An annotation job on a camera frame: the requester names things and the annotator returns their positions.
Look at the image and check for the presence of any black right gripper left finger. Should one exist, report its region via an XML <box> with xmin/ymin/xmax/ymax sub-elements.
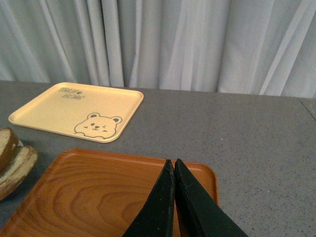
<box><xmin>123</xmin><ymin>159</ymin><xmax>175</xmax><ymax>237</ymax></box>

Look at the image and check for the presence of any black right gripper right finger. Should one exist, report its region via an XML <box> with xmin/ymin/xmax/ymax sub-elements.
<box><xmin>175</xmin><ymin>159</ymin><xmax>247</xmax><ymax>237</ymax></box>

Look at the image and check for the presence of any white round plate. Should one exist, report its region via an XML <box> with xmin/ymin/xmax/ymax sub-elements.
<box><xmin>17</xmin><ymin>140</ymin><xmax>24</xmax><ymax>147</ymax></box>

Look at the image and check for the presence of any bread slice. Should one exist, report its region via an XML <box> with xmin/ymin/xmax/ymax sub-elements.
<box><xmin>0</xmin><ymin>128</ymin><xmax>19</xmax><ymax>173</ymax></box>
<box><xmin>0</xmin><ymin>146</ymin><xmax>39</xmax><ymax>200</ymax></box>

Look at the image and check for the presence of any yellow bear tray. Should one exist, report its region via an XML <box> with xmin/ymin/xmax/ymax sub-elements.
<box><xmin>8</xmin><ymin>82</ymin><xmax>144</xmax><ymax>143</ymax></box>

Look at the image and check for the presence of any grey curtain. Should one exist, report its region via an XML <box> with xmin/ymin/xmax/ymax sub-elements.
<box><xmin>0</xmin><ymin>0</ymin><xmax>316</xmax><ymax>98</ymax></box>

